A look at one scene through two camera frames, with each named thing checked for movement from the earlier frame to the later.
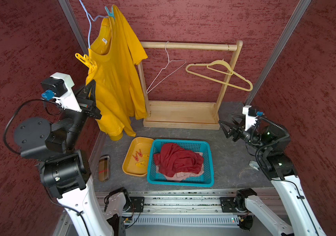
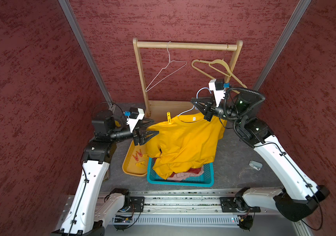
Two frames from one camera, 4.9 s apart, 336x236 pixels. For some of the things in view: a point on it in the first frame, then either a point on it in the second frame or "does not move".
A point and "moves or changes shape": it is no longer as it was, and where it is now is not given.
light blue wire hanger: (90, 16) → (197, 94)
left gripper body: (75, 124) → (119, 134)
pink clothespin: (140, 153) does not move
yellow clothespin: (86, 60) → (169, 118)
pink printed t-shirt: (183, 175) does not move
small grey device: (254, 164) does not move
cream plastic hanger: (222, 61) moves or changes shape
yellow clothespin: (140, 163) does not move
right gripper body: (252, 136) → (228, 110)
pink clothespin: (136, 158) does not move
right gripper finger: (230, 131) → (206, 104)
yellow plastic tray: (136, 161) does not move
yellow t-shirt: (112, 63) → (184, 141)
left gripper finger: (88, 93) → (144, 122)
